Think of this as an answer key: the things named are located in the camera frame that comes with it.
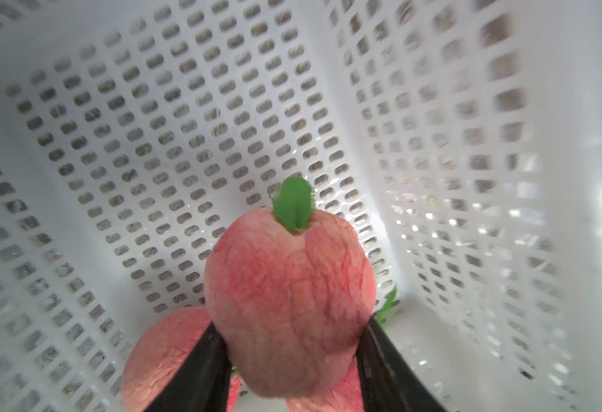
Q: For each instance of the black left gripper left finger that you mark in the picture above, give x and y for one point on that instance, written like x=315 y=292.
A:
x=203 y=381

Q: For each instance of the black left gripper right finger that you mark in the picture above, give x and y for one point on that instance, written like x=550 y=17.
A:
x=387 y=382

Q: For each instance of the pink peach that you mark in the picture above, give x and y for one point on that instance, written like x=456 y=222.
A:
x=290 y=290
x=159 y=354
x=345 y=396

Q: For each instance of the white perforated plastic basket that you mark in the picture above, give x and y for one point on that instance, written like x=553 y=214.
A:
x=461 y=139

